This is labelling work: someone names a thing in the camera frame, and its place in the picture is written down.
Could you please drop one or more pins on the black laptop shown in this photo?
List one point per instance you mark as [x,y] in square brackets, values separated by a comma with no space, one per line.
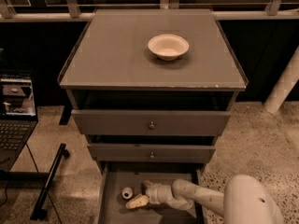
[18,116]

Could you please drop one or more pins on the grey drawer cabinet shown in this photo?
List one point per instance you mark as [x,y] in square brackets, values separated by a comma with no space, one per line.
[113,69]

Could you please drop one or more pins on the orange soda can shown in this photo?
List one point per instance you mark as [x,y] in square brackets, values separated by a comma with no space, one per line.
[127,193]

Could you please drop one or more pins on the grey open bottom drawer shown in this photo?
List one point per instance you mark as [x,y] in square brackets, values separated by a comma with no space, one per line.
[120,175]

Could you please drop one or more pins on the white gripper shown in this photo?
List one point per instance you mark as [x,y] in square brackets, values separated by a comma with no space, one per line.
[154,191]

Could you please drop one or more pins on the white paper bowl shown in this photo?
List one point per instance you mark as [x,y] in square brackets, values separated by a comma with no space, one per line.
[168,47]

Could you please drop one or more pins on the grey middle drawer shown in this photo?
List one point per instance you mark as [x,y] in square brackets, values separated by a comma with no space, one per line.
[151,153]

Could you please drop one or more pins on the black table stand leg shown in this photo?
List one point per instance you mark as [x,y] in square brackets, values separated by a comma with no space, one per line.
[39,212]

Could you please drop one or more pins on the grey top drawer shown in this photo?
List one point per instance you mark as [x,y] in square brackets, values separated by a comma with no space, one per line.
[151,122]

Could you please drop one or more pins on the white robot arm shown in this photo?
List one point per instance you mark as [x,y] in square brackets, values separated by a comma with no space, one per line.
[253,178]

